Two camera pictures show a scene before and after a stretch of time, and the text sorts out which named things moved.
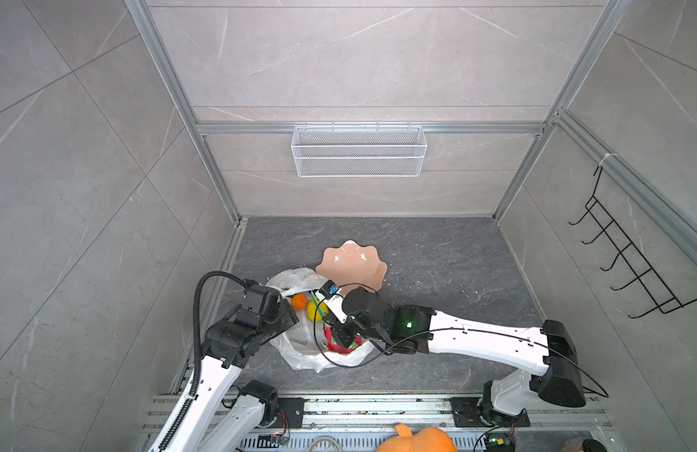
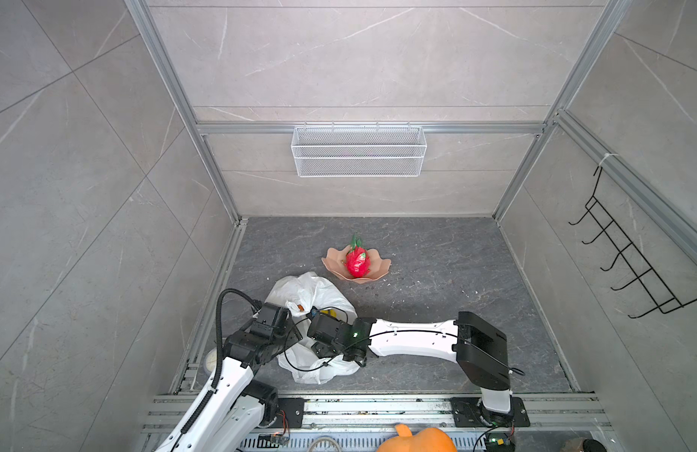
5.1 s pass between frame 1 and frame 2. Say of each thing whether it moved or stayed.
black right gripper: moved
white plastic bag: moved
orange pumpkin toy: stayed
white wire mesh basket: stayed
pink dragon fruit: moved
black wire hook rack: stayed
